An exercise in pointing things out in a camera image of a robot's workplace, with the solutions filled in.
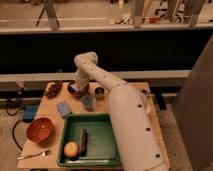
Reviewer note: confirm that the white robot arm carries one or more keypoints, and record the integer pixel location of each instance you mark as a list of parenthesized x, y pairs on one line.
[(138, 146)]

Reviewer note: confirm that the red orange bowl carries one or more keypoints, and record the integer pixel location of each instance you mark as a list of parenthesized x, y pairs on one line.
[(40, 130)]

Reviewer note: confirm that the metal cup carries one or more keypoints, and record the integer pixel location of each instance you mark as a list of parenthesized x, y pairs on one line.
[(99, 93)]

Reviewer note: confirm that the blue grey cloth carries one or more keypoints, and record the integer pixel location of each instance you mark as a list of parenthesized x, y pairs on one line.
[(87, 102)]

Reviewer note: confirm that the small dark gadget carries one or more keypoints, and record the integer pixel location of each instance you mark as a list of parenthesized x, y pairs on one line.
[(145, 92)]

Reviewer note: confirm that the blue sponge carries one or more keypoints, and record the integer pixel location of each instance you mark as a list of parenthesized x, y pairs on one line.
[(63, 109)]

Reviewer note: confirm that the bunch of dark grapes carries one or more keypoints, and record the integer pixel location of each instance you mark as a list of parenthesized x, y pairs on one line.
[(53, 90)]

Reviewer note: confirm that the green plastic tray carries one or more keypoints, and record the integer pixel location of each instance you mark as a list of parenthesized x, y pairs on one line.
[(100, 144)]

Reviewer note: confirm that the yellow red apple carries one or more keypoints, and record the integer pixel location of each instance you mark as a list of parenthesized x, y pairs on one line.
[(71, 149)]

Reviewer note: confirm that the blue box on floor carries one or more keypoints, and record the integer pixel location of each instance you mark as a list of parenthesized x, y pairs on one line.
[(29, 113)]

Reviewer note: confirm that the grey panel at right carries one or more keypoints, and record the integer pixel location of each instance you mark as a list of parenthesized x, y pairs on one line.
[(193, 111)]

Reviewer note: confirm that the silver fork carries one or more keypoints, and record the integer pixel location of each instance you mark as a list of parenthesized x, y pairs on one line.
[(43, 153)]

